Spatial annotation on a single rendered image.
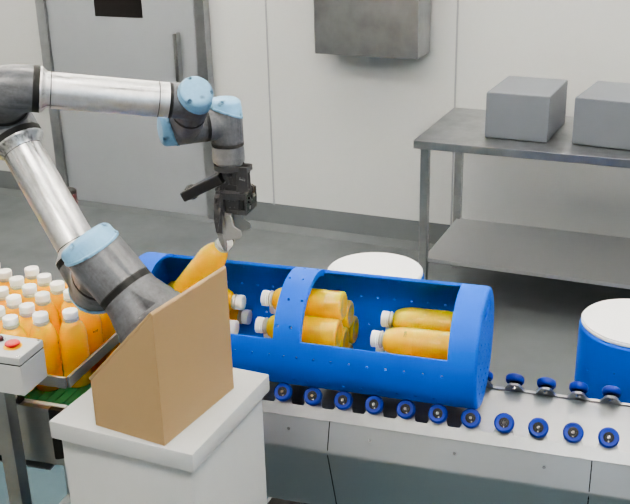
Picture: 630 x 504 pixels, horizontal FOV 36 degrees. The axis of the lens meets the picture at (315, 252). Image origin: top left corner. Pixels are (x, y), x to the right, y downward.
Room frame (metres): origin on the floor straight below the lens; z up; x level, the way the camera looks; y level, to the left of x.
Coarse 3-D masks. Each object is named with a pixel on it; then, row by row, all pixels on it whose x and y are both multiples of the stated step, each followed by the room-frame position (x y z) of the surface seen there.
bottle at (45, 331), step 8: (48, 320) 2.20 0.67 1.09; (32, 328) 2.19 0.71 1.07; (40, 328) 2.18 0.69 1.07; (48, 328) 2.19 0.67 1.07; (32, 336) 2.17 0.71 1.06; (40, 336) 2.17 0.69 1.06; (48, 336) 2.17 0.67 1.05; (56, 336) 2.20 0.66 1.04; (48, 344) 2.17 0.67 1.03; (56, 344) 2.19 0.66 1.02; (48, 352) 2.17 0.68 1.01; (56, 352) 2.19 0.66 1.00; (48, 360) 2.17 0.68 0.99; (56, 360) 2.18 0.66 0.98; (48, 368) 2.17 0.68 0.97; (56, 368) 2.18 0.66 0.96
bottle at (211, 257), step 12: (216, 240) 2.19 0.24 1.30; (204, 252) 2.17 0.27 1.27; (216, 252) 2.16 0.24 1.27; (192, 264) 2.18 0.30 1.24; (204, 264) 2.16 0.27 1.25; (216, 264) 2.16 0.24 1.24; (180, 276) 2.20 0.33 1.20; (192, 276) 2.17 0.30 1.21; (204, 276) 2.16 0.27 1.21; (180, 288) 2.18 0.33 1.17
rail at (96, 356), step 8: (112, 336) 2.31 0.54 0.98; (104, 344) 2.27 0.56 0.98; (112, 344) 2.30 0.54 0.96; (96, 352) 2.23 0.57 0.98; (104, 352) 2.26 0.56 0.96; (88, 360) 2.19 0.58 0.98; (96, 360) 2.22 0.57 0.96; (80, 368) 2.15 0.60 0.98; (88, 368) 2.18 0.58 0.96; (72, 376) 2.11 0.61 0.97; (80, 376) 2.14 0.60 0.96; (72, 384) 2.11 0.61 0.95
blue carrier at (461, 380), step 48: (240, 288) 2.31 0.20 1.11; (288, 288) 2.06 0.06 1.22; (336, 288) 2.22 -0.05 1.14; (384, 288) 2.17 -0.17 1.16; (432, 288) 2.12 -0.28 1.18; (480, 288) 2.00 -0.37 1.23; (240, 336) 2.02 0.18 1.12; (288, 336) 1.99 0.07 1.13; (480, 336) 1.88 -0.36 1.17; (336, 384) 1.97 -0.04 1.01; (384, 384) 1.92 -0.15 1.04; (432, 384) 1.88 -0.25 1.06; (480, 384) 1.92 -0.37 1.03
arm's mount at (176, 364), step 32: (192, 288) 1.63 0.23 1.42; (224, 288) 1.71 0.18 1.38; (160, 320) 1.54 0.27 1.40; (192, 320) 1.62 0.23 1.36; (224, 320) 1.71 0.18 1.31; (128, 352) 1.55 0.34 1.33; (160, 352) 1.53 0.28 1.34; (192, 352) 1.61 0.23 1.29; (224, 352) 1.70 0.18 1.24; (96, 384) 1.59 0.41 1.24; (128, 384) 1.55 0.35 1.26; (160, 384) 1.52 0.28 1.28; (192, 384) 1.60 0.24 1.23; (224, 384) 1.70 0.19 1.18; (96, 416) 1.60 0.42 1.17; (128, 416) 1.56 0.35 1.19; (160, 416) 1.52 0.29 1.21; (192, 416) 1.60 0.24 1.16
